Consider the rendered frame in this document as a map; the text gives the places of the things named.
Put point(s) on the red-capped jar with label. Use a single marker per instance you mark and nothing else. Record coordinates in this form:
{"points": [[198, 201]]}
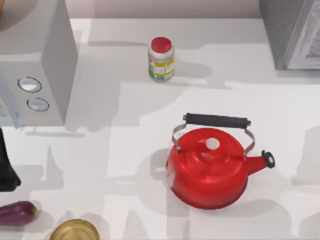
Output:
{"points": [[161, 62]]}

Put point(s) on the small microwave knob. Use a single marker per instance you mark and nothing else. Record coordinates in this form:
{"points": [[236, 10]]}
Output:
{"points": [[38, 104]]}

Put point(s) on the pale microwave oven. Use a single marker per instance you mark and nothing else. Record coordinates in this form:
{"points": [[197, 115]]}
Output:
{"points": [[50, 62]]}

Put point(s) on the large microwave knob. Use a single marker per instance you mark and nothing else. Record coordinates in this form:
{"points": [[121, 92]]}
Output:
{"points": [[29, 84]]}

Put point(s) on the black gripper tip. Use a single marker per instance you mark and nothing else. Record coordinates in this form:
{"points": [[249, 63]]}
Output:
{"points": [[6, 170]]}

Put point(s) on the purple eggplant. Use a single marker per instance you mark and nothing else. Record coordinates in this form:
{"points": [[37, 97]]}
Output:
{"points": [[16, 213]]}

